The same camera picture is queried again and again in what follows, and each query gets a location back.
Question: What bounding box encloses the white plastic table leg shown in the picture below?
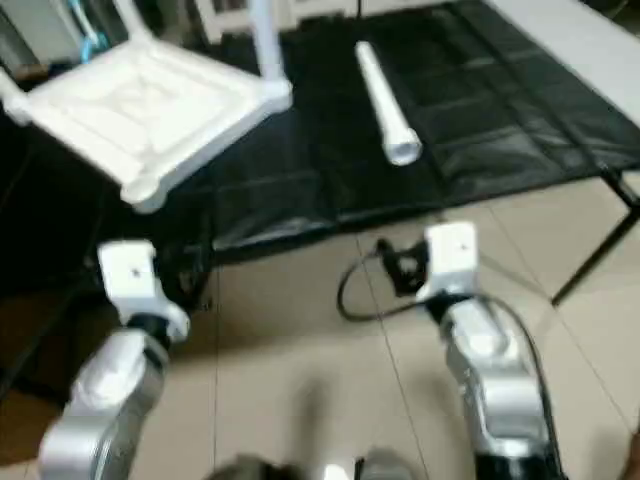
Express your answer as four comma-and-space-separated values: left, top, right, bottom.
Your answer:
354, 42, 425, 167
0, 70, 29, 123
112, 0, 153, 51
250, 0, 287, 89

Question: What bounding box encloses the white plastic table top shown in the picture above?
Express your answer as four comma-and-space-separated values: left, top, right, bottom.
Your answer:
0, 40, 295, 215

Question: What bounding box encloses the black work mat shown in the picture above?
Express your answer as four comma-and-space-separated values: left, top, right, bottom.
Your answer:
0, 0, 640, 269

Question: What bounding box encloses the black right robot foot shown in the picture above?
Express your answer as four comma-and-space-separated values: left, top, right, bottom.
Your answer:
355, 448, 421, 480

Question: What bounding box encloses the black robot foot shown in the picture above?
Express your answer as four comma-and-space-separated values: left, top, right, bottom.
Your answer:
205, 455, 301, 480
355, 448, 421, 480

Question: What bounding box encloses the black left robot foot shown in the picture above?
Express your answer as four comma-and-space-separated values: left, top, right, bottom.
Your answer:
205, 455, 301, 480

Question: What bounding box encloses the light blue hanger hook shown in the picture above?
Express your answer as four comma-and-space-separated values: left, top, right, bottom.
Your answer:
70, 0, 109, 63

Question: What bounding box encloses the white flat panel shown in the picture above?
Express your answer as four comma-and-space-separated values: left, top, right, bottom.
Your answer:
485, 0, 640, 129

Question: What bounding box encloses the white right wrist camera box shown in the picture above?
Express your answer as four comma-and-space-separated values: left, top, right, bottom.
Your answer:
414, 222, 481, 303

